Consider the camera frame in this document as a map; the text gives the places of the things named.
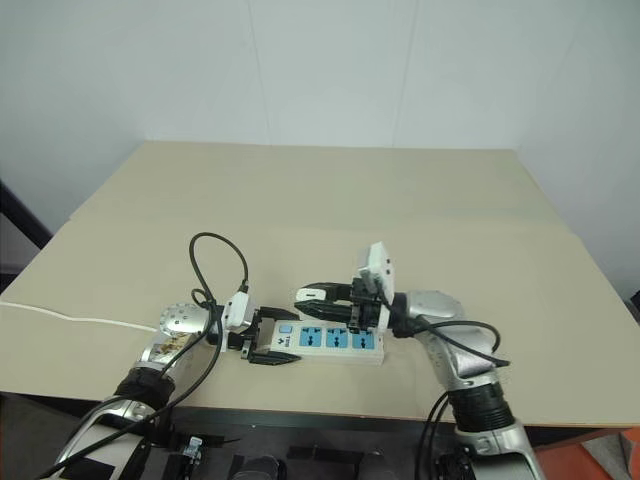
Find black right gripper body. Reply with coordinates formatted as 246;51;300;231
348;275;387;335

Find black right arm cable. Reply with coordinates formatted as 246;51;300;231
389;299;513;480

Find dark rounded shape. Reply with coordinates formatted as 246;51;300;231
228;453;287;480

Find white power strip cord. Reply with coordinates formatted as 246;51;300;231
0;298;159;333

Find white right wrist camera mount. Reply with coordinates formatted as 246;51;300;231
354;241;400;332

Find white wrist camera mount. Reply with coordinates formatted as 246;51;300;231
354;241;400;332
221;291;259;351

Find black table frame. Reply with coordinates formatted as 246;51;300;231
0;391;640;451

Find dark furniture panel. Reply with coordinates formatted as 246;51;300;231
0;177;55;297

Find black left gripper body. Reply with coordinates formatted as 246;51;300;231
238;308;277;363

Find white power strip blue sockets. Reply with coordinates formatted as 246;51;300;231
252;319;387;366

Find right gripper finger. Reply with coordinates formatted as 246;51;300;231
297;280;355;302
293;299;353;325

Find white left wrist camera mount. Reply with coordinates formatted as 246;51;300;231
221;291;259;351

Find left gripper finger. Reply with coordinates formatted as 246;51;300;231
258;305;302;324
247;349;305;368

